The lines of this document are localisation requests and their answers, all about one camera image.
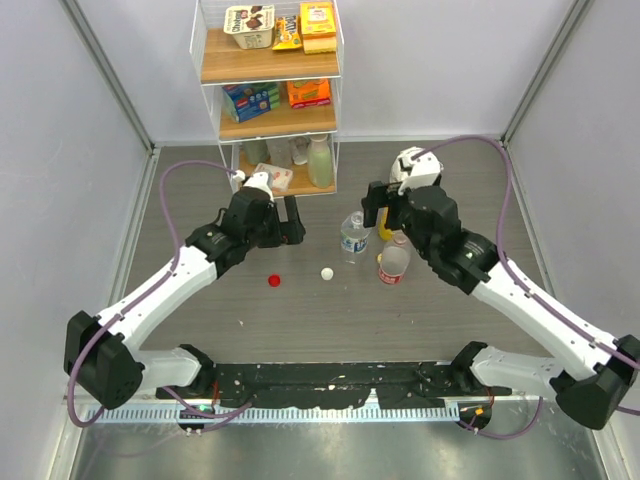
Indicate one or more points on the pale green bottle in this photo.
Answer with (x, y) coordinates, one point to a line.
(320, 164)

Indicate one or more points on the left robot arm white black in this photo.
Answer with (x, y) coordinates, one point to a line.
(103, 352)

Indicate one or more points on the red bottle cap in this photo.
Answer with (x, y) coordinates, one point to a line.
(274, 280)

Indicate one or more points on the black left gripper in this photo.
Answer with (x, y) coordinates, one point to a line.
(289, 232)

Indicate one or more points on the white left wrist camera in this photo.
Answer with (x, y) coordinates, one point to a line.
(261, 180)

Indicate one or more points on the small white cup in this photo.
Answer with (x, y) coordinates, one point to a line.
(299, 150)

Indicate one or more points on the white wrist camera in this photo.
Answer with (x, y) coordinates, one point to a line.
(261, 180)
(425, 171)

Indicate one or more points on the clear plastic cup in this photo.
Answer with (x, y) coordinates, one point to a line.
(279, 152)

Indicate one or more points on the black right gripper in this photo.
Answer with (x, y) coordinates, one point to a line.
(382, 194)

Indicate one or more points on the white wire shelf rack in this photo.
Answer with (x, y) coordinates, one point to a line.
(271, 75)

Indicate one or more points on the white yogurt tub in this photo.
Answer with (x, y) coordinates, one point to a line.
(250, 26)

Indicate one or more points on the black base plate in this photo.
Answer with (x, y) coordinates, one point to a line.
(397, 385)

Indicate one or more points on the white slotted cable duct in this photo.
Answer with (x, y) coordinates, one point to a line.
(167, 412)

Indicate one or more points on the orange cracker box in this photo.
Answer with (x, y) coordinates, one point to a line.
(308, 93)

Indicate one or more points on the white pink soap box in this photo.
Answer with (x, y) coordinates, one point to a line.
(280, 178)

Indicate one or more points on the blue white bottle cap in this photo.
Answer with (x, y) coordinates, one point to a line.
(327, 273)

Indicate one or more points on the yellow orange box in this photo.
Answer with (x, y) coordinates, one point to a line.
(318, 27)

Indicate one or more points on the frosted green jar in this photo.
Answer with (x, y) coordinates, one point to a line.
(256, 151)

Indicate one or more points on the clear bottle red label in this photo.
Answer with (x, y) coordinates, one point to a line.
(395, 259)

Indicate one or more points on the yellow snack packet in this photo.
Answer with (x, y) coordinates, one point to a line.
(287, 34)

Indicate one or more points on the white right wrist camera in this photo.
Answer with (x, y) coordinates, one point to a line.
(425, 171)

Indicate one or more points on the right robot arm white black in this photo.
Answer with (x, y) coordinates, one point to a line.
(587, 373)

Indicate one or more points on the crumpled white paper bag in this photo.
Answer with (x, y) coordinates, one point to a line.
(402, 164)

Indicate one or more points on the clear bottle blue white label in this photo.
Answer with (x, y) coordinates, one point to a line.
(354, 237)

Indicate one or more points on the yellow honey pomelo bottle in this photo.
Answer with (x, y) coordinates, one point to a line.
(384, 232)

